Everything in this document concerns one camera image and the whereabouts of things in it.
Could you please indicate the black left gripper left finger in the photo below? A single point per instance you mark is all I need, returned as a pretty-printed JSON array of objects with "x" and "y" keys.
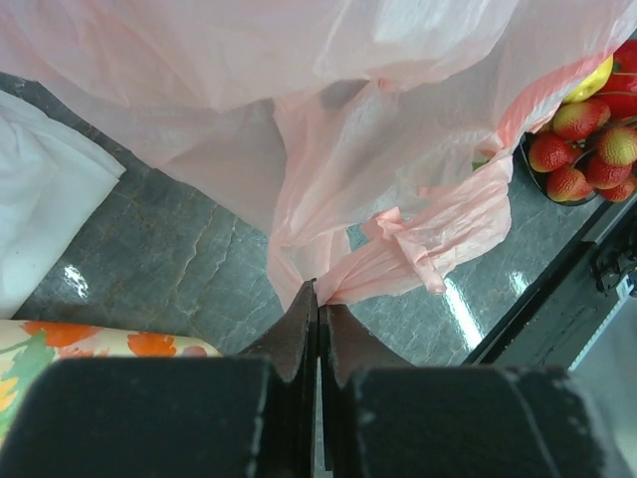
[{"x": 284, "y": 443}]

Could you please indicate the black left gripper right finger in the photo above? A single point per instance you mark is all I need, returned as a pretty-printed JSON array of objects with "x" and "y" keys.
[{"x": 345, "y": 346}]

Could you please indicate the pink plastic bag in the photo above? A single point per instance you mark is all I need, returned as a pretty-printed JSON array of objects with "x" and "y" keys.
[{"x": 371, "y": 140}]

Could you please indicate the red fake fruit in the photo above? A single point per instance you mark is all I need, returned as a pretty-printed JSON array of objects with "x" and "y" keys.
[{"x": 624, "y": 60}]

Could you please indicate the floral patterned cloth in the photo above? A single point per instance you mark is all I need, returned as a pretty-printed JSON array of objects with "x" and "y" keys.
[{"x": 28, "y": 347}]

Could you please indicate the white cloth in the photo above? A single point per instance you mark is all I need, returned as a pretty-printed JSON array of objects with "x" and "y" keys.
[{"x": 52, "y": 180}]

